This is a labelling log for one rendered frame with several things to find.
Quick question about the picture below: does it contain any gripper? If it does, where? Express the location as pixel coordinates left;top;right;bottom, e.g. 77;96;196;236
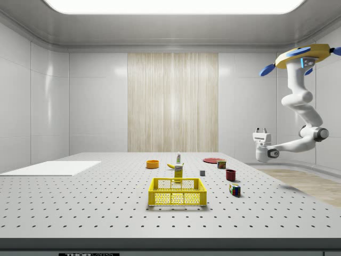
252;127;272;146

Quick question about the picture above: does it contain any puzzle cube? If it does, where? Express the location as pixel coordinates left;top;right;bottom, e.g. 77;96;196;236
229;183;242;198

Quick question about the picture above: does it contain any yellow white carton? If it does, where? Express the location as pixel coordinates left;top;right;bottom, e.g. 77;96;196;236
174;164;184;183

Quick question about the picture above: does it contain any drone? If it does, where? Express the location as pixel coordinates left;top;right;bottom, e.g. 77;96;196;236
259;43;341;78

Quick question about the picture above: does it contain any yellow basket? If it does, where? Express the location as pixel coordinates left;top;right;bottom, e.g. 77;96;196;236
148;177;208;207

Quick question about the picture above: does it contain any white board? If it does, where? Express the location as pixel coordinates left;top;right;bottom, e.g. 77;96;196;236
0;160;102;177

